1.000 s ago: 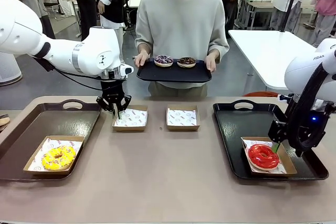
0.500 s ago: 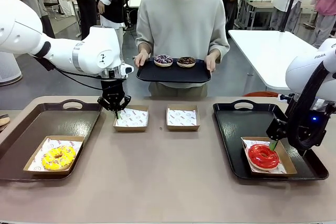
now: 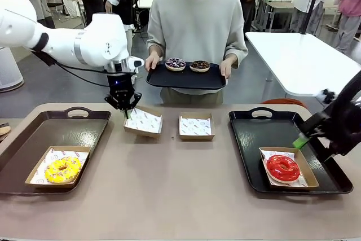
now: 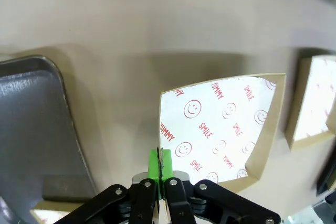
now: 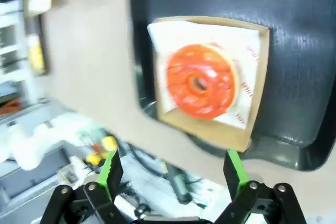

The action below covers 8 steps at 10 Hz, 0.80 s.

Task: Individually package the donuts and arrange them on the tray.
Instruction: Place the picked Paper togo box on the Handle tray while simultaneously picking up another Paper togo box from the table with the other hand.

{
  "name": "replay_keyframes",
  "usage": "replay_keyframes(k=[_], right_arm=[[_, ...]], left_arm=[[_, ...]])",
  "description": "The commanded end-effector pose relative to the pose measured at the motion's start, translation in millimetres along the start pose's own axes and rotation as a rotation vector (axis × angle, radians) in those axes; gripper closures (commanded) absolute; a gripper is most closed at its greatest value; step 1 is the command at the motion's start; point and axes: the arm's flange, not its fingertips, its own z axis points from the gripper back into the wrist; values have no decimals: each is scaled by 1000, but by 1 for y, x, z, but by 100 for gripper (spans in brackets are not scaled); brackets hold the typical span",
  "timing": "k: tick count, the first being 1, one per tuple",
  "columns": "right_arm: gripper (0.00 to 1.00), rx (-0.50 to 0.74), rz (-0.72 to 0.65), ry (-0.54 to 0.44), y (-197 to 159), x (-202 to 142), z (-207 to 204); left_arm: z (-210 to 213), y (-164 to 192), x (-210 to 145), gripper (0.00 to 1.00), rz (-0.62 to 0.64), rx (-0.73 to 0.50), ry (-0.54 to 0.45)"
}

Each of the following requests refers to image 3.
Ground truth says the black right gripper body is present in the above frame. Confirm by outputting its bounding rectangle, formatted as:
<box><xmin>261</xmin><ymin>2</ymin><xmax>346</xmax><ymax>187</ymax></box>
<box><xmin>303</xmin><ymin>105</ymin><xmax>356</xmax><ymax>151</ymax></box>

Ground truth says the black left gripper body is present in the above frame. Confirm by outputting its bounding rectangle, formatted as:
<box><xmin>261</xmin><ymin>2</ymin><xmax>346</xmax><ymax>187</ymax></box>
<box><xmin>108</xmin><ymin>73</ymin><xmax>136</xmax><ymax>111</ymax></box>

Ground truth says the white printed paper liner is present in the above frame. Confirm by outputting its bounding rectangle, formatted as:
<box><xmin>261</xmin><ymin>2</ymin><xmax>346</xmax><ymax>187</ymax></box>
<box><xmin>29</xmin><ymin>148</ymin><xmax>90</xmax><ymax>185</ymax></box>
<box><xmin>180</xmin><ymin>116</ymin><xmax>212</xmax><ymax>136</ymax></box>
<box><xmin>259</xmin><ymin>148</ymin><xmax>308</xmax><ymax>188</ymax></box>
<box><xmin>125</xmin><ymin>107</ymin><xmax>163</xmax><ymax>134</ymax></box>

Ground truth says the brown kraft paper box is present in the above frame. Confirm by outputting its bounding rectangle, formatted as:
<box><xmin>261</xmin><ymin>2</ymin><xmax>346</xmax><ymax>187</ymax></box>
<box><xmin>24</xmin><ymin>145</ymin><xmax>91</xmax><ymax>190</ymax></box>
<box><xmin>258</xmin><ymin>147</ymin><xmax>320</xmax><ymax>191</ymax></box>
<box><xmin>178</xmin><ymin>112</ymin><xmax>215</xmax><ymax>142</ymax></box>
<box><xmin>123</xmin><ymin>106</ymin><xmax>164</xmax><ymax>139</ymax></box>

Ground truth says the red glazed donut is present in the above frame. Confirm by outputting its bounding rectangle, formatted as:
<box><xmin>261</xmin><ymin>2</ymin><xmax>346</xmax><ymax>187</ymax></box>
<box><xmin>266</xmin><ymin>155</ymin><xmax>300</xmax><ymax>182</ymax></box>

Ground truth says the black plastic serving tray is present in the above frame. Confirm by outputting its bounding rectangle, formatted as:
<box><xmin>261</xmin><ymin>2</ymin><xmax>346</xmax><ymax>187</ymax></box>
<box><xmin>146</xmin><ymin>60</ymin><xmax>227</xmax><ymax>90</ymax></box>

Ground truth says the yellow sprinkled donut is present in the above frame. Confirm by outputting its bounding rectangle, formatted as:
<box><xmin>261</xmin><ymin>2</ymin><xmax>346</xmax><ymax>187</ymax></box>
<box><xmin>44</xmin><ymin>156</ymin><xmax>82</xmax><ymax>184</ymax></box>

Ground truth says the person's left forearm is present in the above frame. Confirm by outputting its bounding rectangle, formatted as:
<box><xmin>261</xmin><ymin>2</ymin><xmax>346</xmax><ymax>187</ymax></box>
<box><xmin>224</xmin><ymin>33</ymin><xmax>248</xmax><ymax>63</ymax></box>

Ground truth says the person's right forearm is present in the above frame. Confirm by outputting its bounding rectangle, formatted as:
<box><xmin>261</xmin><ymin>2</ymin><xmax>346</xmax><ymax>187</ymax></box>
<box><xmin>147</xmin><ymin>30</ymin><xmax>166</xmax><ymax>57</ymax></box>

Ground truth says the person's right hand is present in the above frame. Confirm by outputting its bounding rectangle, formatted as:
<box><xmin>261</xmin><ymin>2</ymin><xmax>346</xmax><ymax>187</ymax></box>
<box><xmin>144</xmin><ymin>54</ymin><xmax>161</xmax><ymax>72</ymax></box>

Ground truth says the person's left hand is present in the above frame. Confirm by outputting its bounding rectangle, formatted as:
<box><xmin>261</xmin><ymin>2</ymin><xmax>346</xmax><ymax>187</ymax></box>
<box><xmin>219</xmin><ymin>59</ymin><xmax>234</xmax><ymax>80</ymax></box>

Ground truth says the orange stool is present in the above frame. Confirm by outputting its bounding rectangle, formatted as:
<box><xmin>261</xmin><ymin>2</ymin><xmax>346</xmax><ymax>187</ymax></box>
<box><xmin>261</xmin><ymin>98</ymin><xmax>307</xmax><ymax>109</ymax></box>

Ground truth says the purple sprinkled donut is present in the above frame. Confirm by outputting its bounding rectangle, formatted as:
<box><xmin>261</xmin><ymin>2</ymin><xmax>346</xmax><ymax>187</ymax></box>
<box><xmin>165</xmin><ymin>57</ymin><xmax>186</xmax><ymax>72</ymax></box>

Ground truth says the chocolate sprinkled donut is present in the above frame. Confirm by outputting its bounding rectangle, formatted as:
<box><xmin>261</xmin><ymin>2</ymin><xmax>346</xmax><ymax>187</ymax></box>
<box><xmin>189</xmin><ymin>60</ymin><xmax>211</xmax><ymax>73</ymax></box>

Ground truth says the white table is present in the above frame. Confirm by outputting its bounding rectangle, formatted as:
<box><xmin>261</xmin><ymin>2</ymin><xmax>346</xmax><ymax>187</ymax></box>
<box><xmin>244</xmin><ymin>32</ymin><xmax>361</xmax><ymax>123</ymax></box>

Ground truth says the person in beige sweater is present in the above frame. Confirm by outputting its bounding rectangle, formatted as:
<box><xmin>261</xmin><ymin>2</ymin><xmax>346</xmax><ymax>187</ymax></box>
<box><xmin>146</xmin><ymin>0</ymin><xmax>249</xmax><ymax>105</ymax></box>

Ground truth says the tan brown round object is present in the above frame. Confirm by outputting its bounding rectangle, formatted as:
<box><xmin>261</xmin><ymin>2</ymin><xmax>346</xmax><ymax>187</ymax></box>
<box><xmin>0</xmin><ymin>122</ymin><xmax>12</xmax><ymax>141</ymax></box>

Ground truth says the bystander in pink top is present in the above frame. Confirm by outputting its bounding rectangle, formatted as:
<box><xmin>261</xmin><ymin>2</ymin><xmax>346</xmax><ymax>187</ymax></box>
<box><xmin>333</xmin><ymin>0</ymin><xmax>361</xmax><ymax>54</ymax></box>

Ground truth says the black stand pole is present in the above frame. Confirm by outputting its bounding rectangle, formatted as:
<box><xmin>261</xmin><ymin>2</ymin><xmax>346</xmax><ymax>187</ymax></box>
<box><xmin>300</xmin><ymin>0</ymin><xmax>322</xmax><ymax>35</ymax></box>

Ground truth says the grey metal workbench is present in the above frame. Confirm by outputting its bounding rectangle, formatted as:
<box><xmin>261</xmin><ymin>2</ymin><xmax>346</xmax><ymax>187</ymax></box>
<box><xmin>255</xmin><ymin>0</ymin><xmax>294</xmax><ymax>33</ymax></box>

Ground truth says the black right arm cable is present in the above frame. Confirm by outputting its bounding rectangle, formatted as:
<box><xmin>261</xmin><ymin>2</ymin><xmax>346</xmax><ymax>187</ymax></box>
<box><xmin>324</xmin><ymin>68</ymin><xmax>361</xmax><ymax>117</ymax></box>

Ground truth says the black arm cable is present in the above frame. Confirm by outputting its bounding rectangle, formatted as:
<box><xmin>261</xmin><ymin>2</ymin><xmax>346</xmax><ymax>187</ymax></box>
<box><xmin>324</xmin><ymin>68</ymin><xmax>361</xmax><ymax>117</ymax></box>
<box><xmin>30</xmin><ymin>50</ymin><xmax>113</xmax><ymax>87</ymax></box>

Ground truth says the black tray with handles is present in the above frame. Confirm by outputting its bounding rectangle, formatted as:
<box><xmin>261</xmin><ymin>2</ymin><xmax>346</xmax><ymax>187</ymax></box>
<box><xmin>0</xmin><ymin>107</ymin><xmax>112</xmax><ymax>196</ymax></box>
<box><xmin>228</xmin><ymin>107</ymin><xmax>354</xmax><ymax>196</ymax></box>

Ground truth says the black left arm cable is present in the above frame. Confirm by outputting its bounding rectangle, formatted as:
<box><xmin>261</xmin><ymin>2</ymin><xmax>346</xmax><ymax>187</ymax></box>
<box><xmin>30</xmin><ymin>50</ymin><xmax>113</xmax><ymax>87</ymax></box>

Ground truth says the white cylindrical pedestal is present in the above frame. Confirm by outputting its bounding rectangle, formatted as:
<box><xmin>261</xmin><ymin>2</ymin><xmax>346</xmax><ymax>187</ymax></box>
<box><xmin>0</xmin><ymin>46</ymin><xmax>25</xmax><ymax>93</ymax></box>

